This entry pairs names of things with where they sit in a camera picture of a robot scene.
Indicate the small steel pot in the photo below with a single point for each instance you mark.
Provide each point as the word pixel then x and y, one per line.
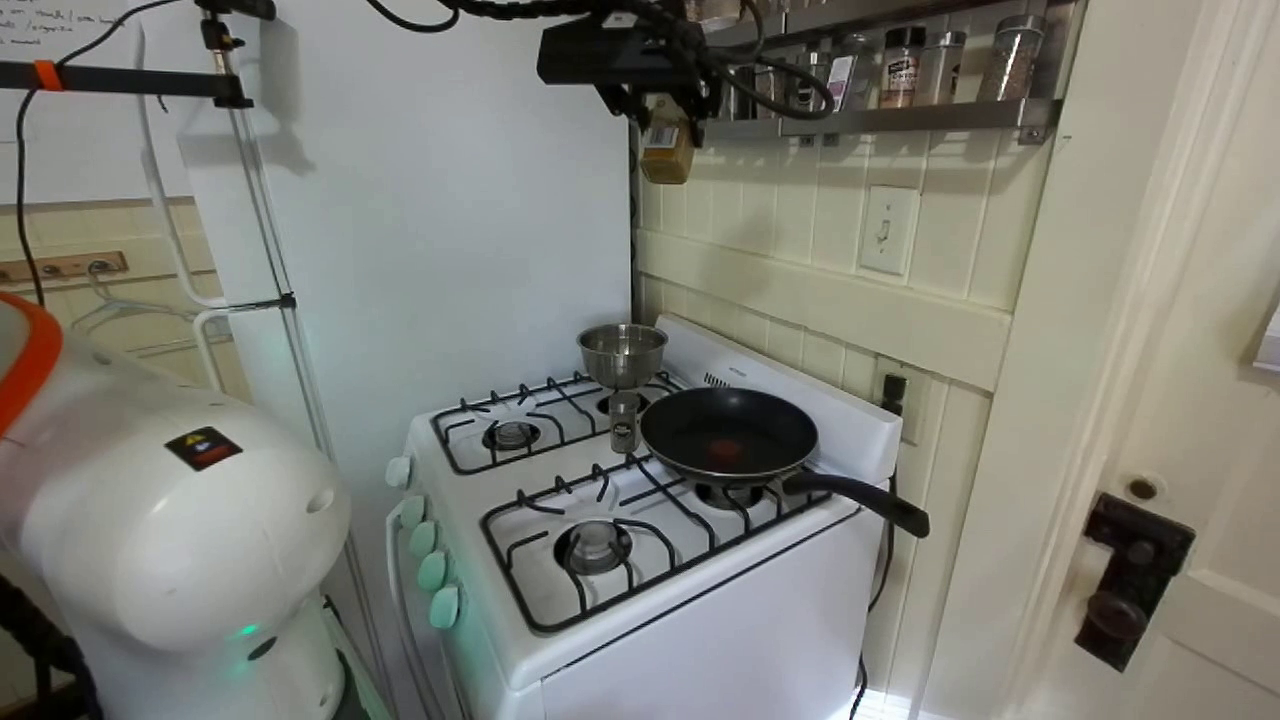
pixel 621 355

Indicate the black door latch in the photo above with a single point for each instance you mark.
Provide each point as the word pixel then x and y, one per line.
pixel 1130 572

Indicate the black wall outlet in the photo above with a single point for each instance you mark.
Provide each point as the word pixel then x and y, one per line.
pixel 893 391

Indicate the cream white door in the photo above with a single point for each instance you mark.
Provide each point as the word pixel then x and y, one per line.
pixel 1227 643

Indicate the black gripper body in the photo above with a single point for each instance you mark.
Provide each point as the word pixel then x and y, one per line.
pixel 666 55

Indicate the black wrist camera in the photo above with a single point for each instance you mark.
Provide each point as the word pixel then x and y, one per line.
pixel 585 49

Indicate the stainless steel spice shelf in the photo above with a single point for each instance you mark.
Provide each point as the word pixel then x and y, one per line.
pixel 934 117
pixel 934 14
pixel 763 126

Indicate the white paper note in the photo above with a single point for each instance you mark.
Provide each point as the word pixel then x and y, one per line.
pixel 62 21

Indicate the white gas stove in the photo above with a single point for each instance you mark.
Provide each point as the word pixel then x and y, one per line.
pixel 692 614

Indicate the glass spice jar steel lid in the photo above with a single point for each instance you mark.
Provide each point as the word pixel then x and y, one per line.
pixel 948 60
pixel 843 78
pixel 901 65
pixel 1019 55

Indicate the wall power strip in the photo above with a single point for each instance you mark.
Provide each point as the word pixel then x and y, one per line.
pixel 67 265

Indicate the white refrigerator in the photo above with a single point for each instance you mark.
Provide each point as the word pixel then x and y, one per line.
pixel 443 213

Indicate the black frying pan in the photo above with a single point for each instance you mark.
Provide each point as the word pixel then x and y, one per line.
pixel 726 431

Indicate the orange curved band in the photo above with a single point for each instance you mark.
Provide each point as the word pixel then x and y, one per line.
pixel 33 350

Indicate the pale stove knob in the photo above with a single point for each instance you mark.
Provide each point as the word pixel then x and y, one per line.
pixel 445 610
pixel 435 572
pixel 427 536
pixel 414 506

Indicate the mustard yellow spice bottle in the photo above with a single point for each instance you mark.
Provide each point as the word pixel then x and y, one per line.
pixel 666 159

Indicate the black tripod bar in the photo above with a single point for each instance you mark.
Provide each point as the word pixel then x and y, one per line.
pixel 132 83

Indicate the black burner grate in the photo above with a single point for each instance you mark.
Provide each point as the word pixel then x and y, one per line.
pixel 524 392
pixel 626 491

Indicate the white wall outlet plate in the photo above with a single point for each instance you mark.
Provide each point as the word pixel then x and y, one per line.
pixel 887 230

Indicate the white metal tube frame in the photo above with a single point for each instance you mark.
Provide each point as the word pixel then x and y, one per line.
pixel 245 306

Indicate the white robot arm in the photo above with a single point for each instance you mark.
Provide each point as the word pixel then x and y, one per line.
pixel 175 532

